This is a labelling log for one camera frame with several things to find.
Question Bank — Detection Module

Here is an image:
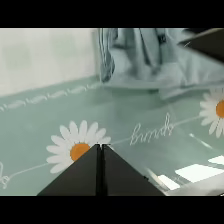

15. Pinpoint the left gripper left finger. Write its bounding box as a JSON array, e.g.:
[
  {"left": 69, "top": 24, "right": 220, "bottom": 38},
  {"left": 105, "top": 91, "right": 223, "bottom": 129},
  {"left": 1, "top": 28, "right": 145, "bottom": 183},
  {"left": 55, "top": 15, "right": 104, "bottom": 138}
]
[{"left": 37, "top": 143, "right": 102, "bottom": 197}]

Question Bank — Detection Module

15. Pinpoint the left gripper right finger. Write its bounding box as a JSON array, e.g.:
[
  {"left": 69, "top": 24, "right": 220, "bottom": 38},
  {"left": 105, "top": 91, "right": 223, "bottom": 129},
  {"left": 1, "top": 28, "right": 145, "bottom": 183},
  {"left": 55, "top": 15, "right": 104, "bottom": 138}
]
[{"left": 100, "top": 143, "right": 166, "bottom": 197}]

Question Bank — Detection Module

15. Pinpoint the pale blue shirt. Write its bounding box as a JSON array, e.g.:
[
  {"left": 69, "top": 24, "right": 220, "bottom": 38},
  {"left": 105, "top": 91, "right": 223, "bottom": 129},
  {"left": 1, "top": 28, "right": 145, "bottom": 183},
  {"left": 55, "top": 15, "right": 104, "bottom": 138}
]
[{"left": 96, "top": 28, "right": 224, "bottom": 101}]

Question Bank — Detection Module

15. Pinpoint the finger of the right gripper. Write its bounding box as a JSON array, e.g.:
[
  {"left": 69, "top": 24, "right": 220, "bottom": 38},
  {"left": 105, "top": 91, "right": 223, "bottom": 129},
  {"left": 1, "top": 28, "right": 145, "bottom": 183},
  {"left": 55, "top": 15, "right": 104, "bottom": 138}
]
[{"left": 177, "top": 28, "right": 224, "bottom": 65}]

